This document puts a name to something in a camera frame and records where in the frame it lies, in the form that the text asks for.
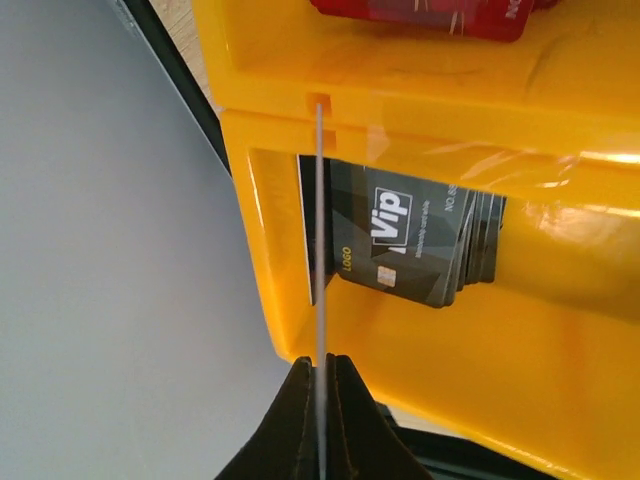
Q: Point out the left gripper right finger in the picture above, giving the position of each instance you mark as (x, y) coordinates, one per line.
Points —
(361, 444)

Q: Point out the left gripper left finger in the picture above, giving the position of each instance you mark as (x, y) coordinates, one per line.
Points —
(284, 446)

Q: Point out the black VIP card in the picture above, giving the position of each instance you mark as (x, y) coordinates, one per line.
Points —
(320, 272)

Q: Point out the black cards stack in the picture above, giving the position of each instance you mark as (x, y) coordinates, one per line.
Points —
(414, 238)

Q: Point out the red cards stack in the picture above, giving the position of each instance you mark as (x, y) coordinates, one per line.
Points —
(496, 20)

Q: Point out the yellow three-compartment bin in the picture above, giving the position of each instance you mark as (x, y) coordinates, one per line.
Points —
(476, 167)

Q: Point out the black aluminium rail base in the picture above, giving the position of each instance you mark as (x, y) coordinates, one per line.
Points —
(155, 34)

